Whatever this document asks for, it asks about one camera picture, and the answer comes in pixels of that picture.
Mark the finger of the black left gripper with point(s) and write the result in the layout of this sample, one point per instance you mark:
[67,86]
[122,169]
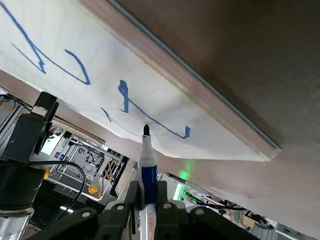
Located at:
[27,135]

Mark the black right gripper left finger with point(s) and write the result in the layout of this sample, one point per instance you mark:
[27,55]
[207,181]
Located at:
[110,225]

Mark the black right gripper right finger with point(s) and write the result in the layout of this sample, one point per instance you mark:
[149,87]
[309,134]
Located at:
[180,225]

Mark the blue and white marker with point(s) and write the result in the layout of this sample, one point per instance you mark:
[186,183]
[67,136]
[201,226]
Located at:
[148,175]

